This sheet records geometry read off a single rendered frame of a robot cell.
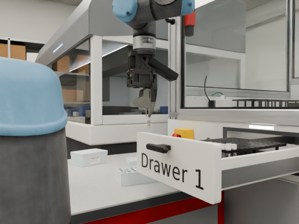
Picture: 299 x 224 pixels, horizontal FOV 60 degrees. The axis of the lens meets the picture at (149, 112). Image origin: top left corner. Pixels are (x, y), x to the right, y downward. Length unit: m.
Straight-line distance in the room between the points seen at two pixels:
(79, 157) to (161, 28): 0.91
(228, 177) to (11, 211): 0.43
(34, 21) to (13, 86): 4.73
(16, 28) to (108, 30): 3.50
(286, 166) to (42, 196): 0.60
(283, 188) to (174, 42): 0.71
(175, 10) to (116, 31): 0.77
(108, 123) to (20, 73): 1.22
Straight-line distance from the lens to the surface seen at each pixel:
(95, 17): 1.43
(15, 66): 0.18
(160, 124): 1.55
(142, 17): 0.76
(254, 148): 0.66
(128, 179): 0.81
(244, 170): 0.58
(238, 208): 0.94
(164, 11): 0.74
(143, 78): 0.82
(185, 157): 0.55
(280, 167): 0.68
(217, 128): 0.94
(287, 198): 0.82
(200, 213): 0.87
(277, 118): 0.81
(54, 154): 0.19
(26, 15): 4.91
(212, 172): 0.50
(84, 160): 1.08
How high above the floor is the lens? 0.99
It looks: 1 degrees down
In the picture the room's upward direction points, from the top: straight up
